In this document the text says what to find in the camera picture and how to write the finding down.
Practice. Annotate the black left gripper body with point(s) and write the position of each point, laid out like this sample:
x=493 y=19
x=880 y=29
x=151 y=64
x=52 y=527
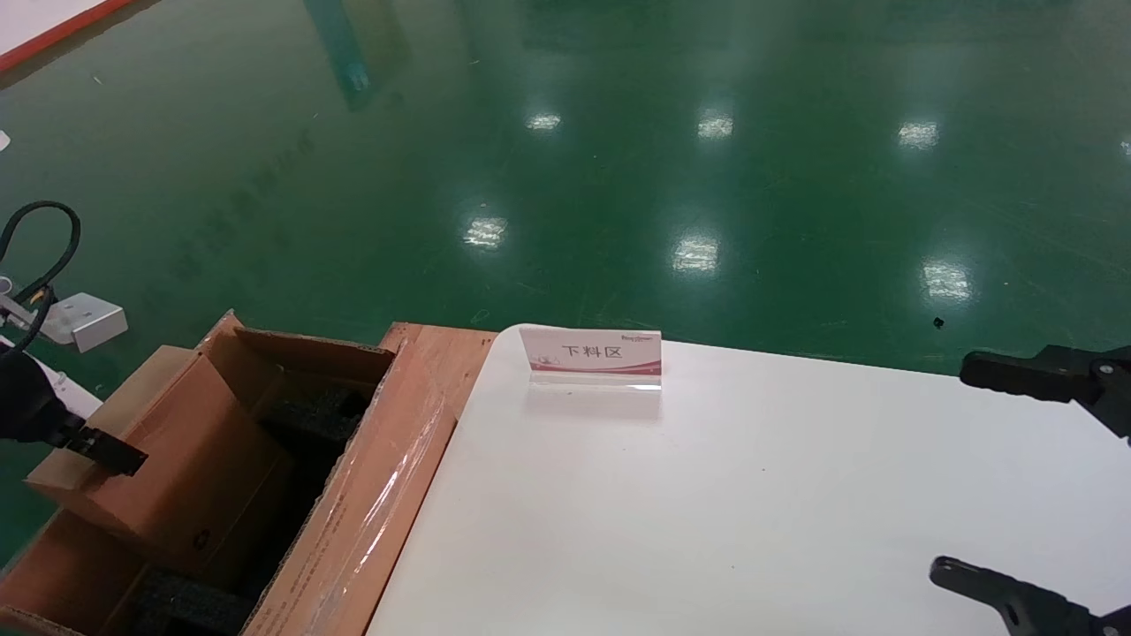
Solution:
x=31 y=402

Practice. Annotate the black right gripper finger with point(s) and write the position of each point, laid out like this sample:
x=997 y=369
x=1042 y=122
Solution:
x=1069 y=375
x=1025 y=605

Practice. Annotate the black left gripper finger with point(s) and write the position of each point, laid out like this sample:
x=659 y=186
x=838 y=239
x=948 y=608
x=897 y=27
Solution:
x=106 y=450

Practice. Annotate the small cardboard box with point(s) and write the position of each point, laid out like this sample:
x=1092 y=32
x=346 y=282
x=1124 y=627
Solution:
x=177 y=442

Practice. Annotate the large cardboard box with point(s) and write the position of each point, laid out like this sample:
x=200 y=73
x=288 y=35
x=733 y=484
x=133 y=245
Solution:
x=371 y=530

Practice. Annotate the white pipe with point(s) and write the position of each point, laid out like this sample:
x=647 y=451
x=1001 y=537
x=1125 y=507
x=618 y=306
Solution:
x=79 y=399

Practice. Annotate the acrylic sign with Chinese text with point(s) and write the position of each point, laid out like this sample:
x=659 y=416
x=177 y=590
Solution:
x=592 y=353

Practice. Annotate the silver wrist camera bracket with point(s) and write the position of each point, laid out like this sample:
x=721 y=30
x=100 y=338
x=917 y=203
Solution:
x=84 y=322

